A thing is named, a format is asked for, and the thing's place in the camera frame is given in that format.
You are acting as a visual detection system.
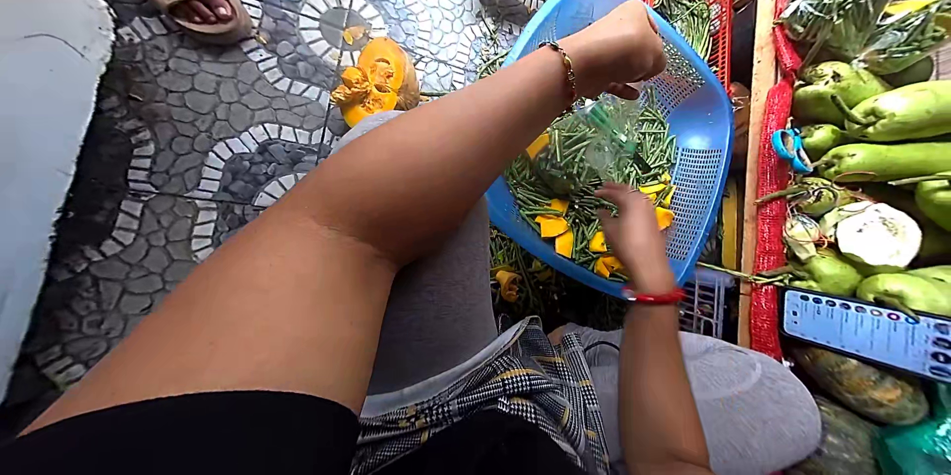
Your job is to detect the person's left hand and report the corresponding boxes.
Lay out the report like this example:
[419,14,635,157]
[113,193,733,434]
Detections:
[568,0,668,102]

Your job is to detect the person's right hand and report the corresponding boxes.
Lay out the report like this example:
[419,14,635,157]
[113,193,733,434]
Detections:
[594,181,679,295]

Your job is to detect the clear plastic bag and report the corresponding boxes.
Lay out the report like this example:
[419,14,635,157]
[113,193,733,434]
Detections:
[536,92,646,195]

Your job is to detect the person's left forearm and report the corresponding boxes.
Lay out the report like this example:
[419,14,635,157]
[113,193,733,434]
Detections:
[18,38,579,437]

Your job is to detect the person's right forearm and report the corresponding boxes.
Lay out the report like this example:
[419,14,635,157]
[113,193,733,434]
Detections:
[618,289,714,475]

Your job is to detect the pile of cut green beans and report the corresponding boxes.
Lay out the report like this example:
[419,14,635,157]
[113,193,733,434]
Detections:
[502,85,679,279]

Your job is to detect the pile of yellow squash pieces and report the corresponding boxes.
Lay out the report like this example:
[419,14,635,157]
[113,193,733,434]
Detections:
[526,133,676,279]

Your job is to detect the bundle of long beans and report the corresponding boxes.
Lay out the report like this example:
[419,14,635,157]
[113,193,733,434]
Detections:
[652,0,714,61]

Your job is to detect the blue plastic basket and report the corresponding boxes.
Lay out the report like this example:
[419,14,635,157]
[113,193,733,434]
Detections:
[486,0,735,299]

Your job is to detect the red plastic crate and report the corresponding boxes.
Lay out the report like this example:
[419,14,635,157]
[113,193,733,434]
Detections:
[616,0,738,91]

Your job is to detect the heap of vegetable scraps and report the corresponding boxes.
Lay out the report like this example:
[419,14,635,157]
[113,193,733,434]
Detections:
[489,228,581,327]

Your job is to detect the grey plastic crate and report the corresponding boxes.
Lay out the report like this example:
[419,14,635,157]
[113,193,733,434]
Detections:
[679,265,737,341]

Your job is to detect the wooden plank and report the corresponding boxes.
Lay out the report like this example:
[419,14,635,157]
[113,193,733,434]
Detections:
[737,0,786,348]

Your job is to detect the red mesh netting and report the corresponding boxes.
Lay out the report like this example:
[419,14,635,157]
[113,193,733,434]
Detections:
[749,0,803,363]

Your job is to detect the bagged green vegetables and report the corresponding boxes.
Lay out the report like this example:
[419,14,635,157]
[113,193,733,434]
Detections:
[779,0,951,76]

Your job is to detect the person's legs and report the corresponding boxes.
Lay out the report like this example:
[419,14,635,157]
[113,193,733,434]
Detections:
[330,110,823,475]

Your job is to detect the cut orange squash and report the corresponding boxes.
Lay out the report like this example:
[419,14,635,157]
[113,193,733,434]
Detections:
[330,37,421,128]

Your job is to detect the pile of green gourds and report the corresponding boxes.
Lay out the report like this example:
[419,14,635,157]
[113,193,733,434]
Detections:
[756,60,951,321]

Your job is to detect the smartphone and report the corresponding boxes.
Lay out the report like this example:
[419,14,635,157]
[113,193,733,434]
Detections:
[780,287,951,384]

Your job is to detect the mottled green squash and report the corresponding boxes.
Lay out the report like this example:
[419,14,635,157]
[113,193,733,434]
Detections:
[788,395,881,475]
[789,345,930,425]

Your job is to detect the teal plastic bag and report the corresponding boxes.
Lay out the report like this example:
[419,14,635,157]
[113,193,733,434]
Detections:
[874,381,951,475]

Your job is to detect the person's body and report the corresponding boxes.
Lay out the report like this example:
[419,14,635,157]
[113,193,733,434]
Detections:
[0,317,612,475]

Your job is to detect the white board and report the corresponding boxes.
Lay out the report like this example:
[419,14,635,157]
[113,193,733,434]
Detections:
[0,0,116,405]

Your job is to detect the blue-handled scissors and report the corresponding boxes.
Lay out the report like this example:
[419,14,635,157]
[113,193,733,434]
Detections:
[771,127,815,174]

